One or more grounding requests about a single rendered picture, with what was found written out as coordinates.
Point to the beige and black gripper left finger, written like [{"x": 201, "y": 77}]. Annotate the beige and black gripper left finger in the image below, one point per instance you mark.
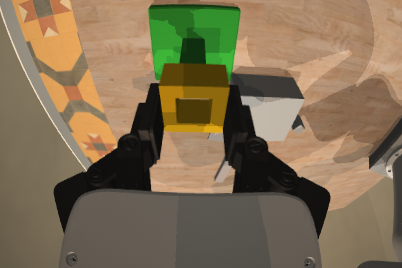
[{"x": 127, "y": 166}]

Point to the grey flat bar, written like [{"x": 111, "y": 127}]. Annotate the grey flat bar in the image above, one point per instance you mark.
[{"x": 222, "y": 171}]

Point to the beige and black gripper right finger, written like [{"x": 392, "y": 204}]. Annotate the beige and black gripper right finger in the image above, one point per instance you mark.
[{"x": 245, "y": 150}]

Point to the yellow square nut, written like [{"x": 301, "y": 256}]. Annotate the yellow square nut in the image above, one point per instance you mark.
[{"x": 198, "y": 82}]

